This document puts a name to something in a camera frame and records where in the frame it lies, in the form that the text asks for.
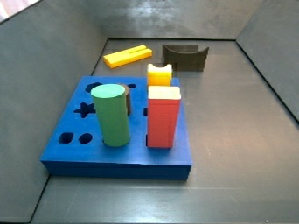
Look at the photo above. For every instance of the yellow curved-top block peg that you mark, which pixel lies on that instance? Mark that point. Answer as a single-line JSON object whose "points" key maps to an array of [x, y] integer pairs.
{"points": [[159, 76]]}

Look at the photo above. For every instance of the black curved regrasp stand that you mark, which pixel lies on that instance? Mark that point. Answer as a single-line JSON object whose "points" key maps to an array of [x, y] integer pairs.
{"points": [[186, 57]]}

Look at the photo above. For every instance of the red square block peg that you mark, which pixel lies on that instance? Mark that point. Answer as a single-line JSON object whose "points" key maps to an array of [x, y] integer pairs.
{"points": [[162, 115]]}

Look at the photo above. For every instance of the dark brown cylinder peg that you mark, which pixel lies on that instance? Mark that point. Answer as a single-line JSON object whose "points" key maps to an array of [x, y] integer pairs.
{"points": [[127, 98]]}

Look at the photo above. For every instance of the green cylinder peg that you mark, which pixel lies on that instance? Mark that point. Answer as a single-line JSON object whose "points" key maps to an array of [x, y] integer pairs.
{"points": [[110, 102]]}

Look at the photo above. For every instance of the yellow double-square slotted block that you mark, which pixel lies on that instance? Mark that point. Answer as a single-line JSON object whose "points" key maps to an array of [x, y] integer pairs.
{"points": [[127, 56]]}

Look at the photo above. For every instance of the blue foam shape board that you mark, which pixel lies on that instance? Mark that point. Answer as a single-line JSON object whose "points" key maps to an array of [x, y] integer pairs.
{"points": [[76, 152]]}

